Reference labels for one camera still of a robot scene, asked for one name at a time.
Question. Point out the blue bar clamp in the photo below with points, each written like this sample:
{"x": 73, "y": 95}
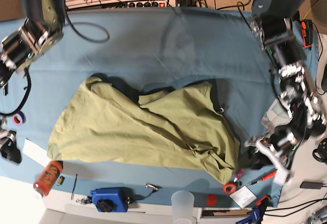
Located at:
{"x": 257, "y": 213}

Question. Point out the orange black clamp tool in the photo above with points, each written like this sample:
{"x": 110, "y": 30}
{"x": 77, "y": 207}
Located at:
{"x": 307, "y": 33}

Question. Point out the blue table cloth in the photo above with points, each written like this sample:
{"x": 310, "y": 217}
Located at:
{"x": 148, "y": 49}

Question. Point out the blue plastic box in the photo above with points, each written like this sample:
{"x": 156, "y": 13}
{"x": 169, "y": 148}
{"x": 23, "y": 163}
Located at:
{"x": 108, "y": 200}

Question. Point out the olive green t-shirt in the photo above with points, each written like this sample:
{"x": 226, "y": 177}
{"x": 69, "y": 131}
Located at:
{"x": 179, "y": 129}

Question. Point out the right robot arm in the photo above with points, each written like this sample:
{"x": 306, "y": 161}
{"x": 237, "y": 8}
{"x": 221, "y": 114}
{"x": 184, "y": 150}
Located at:
{"x": 41, "y": 30}

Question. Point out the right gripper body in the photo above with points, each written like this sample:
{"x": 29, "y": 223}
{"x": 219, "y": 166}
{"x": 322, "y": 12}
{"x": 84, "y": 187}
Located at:
{"x": 7, "y": 137}

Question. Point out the translucent plastic cup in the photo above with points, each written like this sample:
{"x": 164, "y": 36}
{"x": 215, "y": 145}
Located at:
{"x": 182, "y": 207}

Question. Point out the white paper card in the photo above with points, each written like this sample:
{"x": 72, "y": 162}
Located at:
{"x": 35, "y": 152}

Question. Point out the black tweezers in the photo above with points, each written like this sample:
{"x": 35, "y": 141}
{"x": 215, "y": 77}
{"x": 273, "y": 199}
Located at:
{"x": 74, "y": 186}

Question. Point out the small green battery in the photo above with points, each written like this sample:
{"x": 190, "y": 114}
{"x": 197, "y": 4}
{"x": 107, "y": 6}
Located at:
{"x": 60, "y": 180}

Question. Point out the orange tape roll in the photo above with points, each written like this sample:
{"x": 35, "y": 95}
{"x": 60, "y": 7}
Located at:
{"x": 230, "y": 187}

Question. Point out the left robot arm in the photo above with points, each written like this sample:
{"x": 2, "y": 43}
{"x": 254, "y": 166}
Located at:
{"x": 272, "y": 25}

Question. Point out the purple tape roll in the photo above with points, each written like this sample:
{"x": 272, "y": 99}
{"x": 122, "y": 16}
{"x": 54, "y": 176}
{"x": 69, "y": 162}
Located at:
{"x": 19, "y": 118}

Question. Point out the red plastic block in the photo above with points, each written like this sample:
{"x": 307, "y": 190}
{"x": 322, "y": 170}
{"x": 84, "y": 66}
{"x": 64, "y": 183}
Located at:
{"x": 211, "y": 200}

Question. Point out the orange spray can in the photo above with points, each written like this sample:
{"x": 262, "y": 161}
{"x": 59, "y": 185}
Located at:
{"x": 47, "y": 178}

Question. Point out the metal key clip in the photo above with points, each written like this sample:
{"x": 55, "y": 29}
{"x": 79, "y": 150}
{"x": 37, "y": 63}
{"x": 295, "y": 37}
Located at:
{"x": 152, "y": 186}

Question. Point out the pink glue tube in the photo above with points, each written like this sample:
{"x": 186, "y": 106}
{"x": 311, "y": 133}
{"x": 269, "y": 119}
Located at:
{"x": 238, "y": 175}

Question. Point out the white patterned notebook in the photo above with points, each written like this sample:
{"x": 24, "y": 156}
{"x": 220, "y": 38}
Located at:
{"x": 274, "y": 116}

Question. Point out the orange screwdriver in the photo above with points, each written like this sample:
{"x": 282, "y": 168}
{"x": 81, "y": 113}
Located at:
{"x": 263, "y": 178}

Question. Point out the white square packet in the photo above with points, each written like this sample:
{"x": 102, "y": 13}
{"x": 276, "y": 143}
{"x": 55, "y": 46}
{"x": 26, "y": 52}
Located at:
{"x": 243, "y": 197}

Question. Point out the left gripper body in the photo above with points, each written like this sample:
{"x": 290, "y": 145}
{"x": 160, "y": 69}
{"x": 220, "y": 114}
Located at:
{"x": 277, "y": 147}

